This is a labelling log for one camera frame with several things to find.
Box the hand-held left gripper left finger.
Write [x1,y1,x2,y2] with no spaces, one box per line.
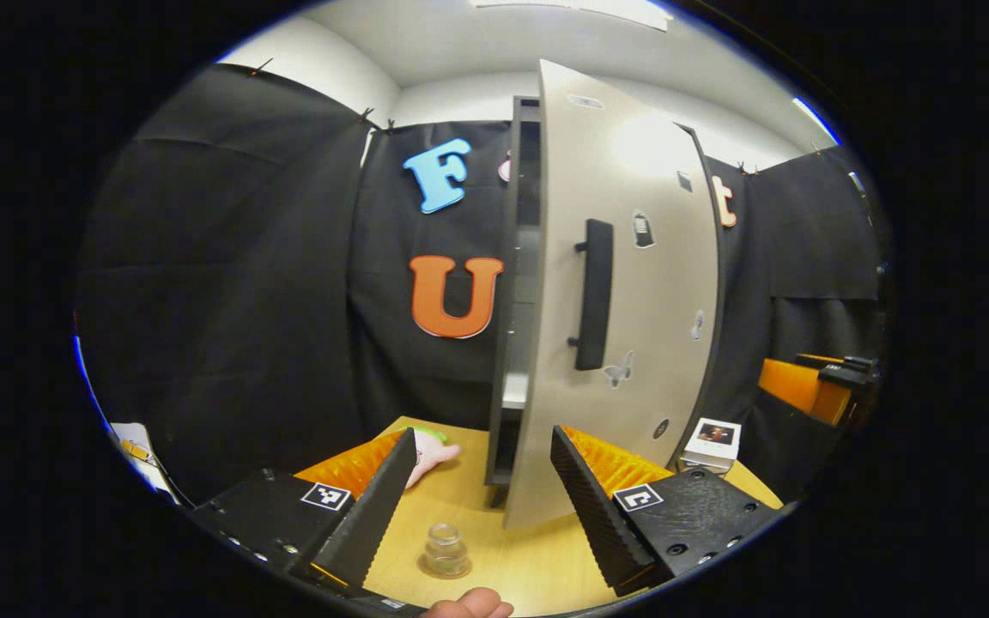
[194,427,418,593]

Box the clear labelled bottle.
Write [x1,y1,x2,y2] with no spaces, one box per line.
[417,522,473,580]

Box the pink plush toy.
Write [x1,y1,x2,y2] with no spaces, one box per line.
[400,427,463,490]

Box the black door handle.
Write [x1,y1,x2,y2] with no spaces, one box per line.
[567,219,614,372]

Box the dark grey cabinet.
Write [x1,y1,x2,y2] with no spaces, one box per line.
[484,94,725,509]

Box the white angular object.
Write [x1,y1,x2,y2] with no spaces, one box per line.
[108,421,178,506]

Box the white box with picture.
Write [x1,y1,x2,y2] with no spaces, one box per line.
[679,418,742,476]

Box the grey cabinet door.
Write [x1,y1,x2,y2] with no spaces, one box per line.
[503,58,719,531]

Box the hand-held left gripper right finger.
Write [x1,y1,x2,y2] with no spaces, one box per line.
[550,425,783,597]

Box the black backdrop cloth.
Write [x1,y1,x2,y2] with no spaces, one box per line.
[74,62,886,507]

